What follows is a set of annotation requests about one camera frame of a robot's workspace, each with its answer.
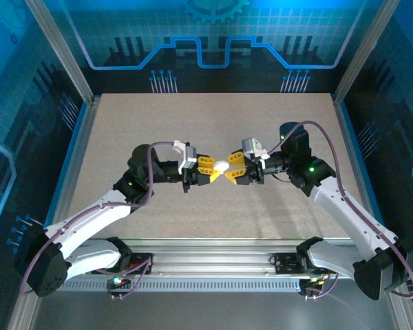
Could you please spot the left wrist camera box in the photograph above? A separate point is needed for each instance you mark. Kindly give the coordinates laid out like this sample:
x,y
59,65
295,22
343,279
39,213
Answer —
x,y
186,154

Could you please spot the aluminium frame post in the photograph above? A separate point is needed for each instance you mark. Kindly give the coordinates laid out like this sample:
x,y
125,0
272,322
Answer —
x,y
62,51
365,51

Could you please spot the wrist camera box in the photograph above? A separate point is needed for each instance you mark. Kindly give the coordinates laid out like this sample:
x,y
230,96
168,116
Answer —
x,y
186,154
253,146

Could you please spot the aluminium table side rail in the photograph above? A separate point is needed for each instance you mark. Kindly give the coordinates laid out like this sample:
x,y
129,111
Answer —
x,y
346,137
76,165

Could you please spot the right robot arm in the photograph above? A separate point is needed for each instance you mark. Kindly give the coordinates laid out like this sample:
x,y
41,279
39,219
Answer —
x,y
347,213

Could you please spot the aluminium mounting rail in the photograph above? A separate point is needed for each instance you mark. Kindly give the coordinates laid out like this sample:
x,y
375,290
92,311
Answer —
x,y
210,258

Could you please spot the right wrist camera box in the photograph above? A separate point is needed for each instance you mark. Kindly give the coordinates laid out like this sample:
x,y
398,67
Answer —
x,y
253,146

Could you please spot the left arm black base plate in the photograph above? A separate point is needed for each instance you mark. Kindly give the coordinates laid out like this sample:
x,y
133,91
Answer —
x,y
142,263

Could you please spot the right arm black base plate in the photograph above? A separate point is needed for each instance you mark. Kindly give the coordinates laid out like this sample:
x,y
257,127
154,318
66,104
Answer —
x,y
285,264

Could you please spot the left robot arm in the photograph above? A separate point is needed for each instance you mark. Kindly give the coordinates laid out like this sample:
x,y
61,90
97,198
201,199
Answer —
x,y
89,216

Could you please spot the white earbud charging case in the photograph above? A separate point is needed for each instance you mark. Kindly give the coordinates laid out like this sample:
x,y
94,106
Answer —
x,y
221,166

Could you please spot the grey metal panel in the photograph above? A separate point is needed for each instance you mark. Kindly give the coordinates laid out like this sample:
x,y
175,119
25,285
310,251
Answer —
x,y
210,313

